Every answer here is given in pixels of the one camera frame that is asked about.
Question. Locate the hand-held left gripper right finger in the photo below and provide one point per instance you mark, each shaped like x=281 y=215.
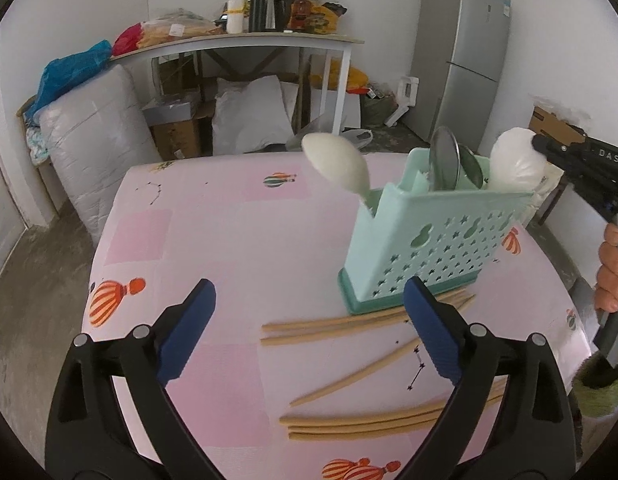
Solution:
x=434 y=332

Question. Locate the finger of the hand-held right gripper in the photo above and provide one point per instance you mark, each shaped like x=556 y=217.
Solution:
x=564 y=155

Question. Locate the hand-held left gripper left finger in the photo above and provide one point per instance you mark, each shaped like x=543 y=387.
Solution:
x=184 y=332

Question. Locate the white plastic spoon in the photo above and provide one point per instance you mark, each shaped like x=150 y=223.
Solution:
x=339 y=160
x=514 y=160

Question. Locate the mint green utensil holder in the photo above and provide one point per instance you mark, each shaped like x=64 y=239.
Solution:
x=429 y=240

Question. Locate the metal spoon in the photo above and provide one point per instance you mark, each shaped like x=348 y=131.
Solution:
x=444 y=160
x=470 y=170

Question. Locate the pile of wooden chopsticks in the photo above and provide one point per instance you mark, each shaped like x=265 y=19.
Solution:
x=339 y=427

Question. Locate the person's right hand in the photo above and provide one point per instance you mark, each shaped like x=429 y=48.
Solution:
x=611 y=275

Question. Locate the brown cardboard box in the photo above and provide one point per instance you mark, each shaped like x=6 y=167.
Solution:
x=556 y=122

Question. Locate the pink balloon print tablecloth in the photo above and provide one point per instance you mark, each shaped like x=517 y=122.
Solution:
x=239 y=245

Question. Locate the silver refrigerator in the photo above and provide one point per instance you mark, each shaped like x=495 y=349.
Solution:
x=459 y=55

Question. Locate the white plastic appliance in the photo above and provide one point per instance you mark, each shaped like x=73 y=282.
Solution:
x=406 y=95

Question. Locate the dark green sack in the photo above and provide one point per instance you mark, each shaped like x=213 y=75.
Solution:
x=381 y=110

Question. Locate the cardboard box with grey lid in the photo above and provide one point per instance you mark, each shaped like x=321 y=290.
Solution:
x=174 y=125

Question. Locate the bagged white duvet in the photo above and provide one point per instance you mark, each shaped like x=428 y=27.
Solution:
x=94 y=145

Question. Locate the white panel door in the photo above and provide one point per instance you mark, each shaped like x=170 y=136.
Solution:
x=4 y=210

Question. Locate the yellow plastic bag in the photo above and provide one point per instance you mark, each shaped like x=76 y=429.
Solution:
x=354 y=77

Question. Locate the white sack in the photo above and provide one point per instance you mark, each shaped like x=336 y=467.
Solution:
x=251 y=115

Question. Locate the floral cloth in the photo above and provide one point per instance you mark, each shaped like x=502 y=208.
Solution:
x=36 y=142

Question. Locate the yellow snack bags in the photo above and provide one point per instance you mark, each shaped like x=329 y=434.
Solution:
x=328 y=19

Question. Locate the blue plastic bag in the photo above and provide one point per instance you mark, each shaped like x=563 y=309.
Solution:
x=64 y=75

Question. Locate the white desk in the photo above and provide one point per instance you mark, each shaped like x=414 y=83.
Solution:
x=239 y=40

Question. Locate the orange drink bottle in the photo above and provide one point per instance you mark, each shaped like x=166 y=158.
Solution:
x=301 y=14

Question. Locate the red plastic bag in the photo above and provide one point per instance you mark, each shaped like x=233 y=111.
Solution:
x=128 y=39

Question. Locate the clear bag of yellow food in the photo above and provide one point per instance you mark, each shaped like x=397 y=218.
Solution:
x=179 y=27

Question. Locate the black kettle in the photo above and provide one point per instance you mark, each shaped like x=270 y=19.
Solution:
x=278 y=12

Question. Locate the white bottle with yellow label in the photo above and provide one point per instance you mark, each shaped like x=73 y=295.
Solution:
x=236 y=12

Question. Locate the black thermos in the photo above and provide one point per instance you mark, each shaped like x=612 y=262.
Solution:
x=257 y=10

